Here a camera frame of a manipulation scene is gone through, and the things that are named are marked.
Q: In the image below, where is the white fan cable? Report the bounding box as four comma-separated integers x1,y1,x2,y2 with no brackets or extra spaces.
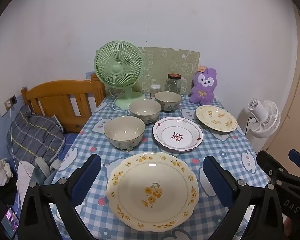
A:
112,90,130,112

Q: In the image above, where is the wooden bed headboard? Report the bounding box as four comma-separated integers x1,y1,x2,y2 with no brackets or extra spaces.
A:
21,74,106,133

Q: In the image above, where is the light blue cloth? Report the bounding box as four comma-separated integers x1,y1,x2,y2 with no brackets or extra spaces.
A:
34,156,63,179

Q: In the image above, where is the smartphone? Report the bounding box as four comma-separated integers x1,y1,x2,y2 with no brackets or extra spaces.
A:
1,206,20,240

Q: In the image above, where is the grey floral ceramic bowl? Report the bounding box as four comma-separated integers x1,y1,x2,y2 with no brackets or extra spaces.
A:
103,116,146,151
128,99,162,125
154,91,182,112

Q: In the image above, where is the white charging cable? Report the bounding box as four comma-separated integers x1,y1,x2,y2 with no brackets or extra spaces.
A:
7,106,19,173

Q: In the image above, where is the small yellow floral plate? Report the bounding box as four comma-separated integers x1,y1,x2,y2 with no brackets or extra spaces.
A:
195,105,238,132

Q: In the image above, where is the white plate with red pattern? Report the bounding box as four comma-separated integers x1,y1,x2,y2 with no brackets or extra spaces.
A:
152,116,204,152

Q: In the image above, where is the grey plaid pillow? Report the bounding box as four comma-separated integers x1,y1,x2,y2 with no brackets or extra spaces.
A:
6,104,65,167

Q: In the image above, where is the cotton swab container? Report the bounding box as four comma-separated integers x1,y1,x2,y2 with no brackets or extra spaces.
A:
150,84,161,99

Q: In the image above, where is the large yellow floral plate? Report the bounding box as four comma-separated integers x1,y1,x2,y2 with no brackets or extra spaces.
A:
106,152,199,231

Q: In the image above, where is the green printed board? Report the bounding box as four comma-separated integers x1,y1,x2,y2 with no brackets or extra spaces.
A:
137,47,201,95

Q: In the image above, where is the white floor fan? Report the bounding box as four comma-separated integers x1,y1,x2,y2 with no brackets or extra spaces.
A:
244,98,281,155

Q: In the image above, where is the blue bed sheet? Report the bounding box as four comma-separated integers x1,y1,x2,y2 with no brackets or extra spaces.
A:
57,132,78,157

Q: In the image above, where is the purple plush toy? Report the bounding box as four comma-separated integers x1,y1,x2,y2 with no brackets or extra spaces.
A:
189,66,217,105

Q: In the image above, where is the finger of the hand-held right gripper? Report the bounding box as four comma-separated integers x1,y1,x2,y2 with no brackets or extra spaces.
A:
288,149,300,180
256,150,294,183

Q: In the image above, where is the green desk fan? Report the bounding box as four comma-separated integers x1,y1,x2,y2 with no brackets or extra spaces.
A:
94,40,146,110

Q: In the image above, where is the blue checked tablecloth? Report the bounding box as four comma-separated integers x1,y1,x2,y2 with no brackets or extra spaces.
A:
51,94,272,240

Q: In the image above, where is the beige door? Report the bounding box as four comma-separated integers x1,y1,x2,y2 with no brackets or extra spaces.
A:
261,5,300,160

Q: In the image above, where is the white cloth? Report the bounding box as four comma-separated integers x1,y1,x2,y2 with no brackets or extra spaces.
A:
16,161,35,205

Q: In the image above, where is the glass jar with dark lid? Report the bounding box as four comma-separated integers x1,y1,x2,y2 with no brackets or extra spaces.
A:
164,73,182,95

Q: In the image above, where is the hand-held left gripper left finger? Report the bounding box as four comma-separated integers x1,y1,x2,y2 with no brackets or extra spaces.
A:
18,153,102,240

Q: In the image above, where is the dark cloth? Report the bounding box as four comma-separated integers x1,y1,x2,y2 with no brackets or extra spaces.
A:
0,180,23,233

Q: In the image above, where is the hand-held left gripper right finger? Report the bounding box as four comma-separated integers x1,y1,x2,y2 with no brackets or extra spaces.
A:
202,155,290,240

